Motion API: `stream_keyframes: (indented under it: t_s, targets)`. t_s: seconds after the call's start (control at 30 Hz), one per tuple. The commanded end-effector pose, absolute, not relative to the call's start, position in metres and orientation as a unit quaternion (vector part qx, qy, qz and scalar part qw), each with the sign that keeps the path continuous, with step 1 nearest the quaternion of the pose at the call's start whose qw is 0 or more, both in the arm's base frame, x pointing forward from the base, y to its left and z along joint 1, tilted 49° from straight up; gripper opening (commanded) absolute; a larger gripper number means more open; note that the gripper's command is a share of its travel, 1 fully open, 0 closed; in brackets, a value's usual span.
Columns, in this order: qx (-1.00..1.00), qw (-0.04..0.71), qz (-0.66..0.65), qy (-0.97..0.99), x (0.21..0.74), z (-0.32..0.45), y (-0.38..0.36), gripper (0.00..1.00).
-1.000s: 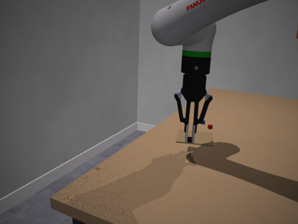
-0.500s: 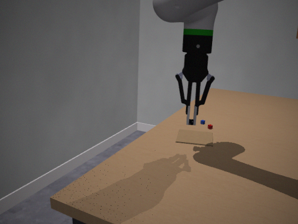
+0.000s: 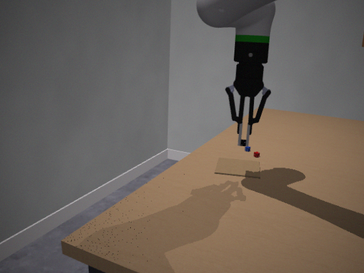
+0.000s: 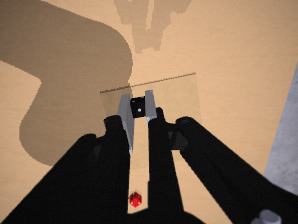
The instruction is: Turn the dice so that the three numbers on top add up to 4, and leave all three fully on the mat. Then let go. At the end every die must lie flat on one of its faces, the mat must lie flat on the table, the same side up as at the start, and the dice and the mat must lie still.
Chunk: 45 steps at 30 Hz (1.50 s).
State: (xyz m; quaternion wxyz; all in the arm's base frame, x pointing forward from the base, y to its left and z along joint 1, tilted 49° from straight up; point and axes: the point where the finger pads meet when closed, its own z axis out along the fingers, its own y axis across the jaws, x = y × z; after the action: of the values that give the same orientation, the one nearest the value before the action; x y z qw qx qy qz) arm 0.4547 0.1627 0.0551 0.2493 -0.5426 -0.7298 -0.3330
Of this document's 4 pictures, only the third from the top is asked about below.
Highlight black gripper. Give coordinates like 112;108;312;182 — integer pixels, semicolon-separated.
225;63;271;147

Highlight tan square mat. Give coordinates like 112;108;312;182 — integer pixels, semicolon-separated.
214;157;260;179

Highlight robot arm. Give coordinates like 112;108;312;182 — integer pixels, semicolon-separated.
196;0;276;65

